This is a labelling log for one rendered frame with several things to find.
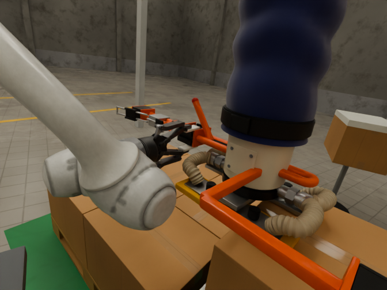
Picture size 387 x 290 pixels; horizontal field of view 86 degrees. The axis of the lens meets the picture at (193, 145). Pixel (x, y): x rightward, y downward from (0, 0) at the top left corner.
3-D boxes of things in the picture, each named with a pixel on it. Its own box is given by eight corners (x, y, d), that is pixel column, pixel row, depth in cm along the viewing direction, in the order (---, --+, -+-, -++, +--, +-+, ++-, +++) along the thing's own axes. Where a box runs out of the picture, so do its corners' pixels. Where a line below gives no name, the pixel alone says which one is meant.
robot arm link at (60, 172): (109, 172, 56) (138, 189, 48) (41, 194, 45) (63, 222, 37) (105, 133, 53) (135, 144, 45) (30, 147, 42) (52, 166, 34)
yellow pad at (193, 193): (299, 240, 49) (306, 222, 47) (281, 264, 42) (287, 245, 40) (197, 178, 71) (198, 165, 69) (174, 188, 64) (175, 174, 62)
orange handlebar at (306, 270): (375, 209, 44) (382, 194, 42) (338, 314, 23) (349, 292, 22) (141, 113, 104) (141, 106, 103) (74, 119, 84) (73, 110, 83)
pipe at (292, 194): (326, 200, 59) (332, 183, 57) (289, 245, 42) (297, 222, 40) (229, 157, 81) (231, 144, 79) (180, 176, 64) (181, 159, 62)
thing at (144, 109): (155, 119, 98) (155, 108, 97) (140, 121, 94) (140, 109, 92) (145, 115, 104) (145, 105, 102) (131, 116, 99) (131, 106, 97)
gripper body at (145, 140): (130, 133, 56) (157, 128, 63) (130, 161, 59) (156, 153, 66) (147, 142, 52) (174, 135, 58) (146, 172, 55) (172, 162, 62)
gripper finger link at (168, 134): (152, 144, 61) (151, 140, 60) (179, 127, 67) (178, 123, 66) (160, 148, 59) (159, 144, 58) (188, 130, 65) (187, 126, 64)
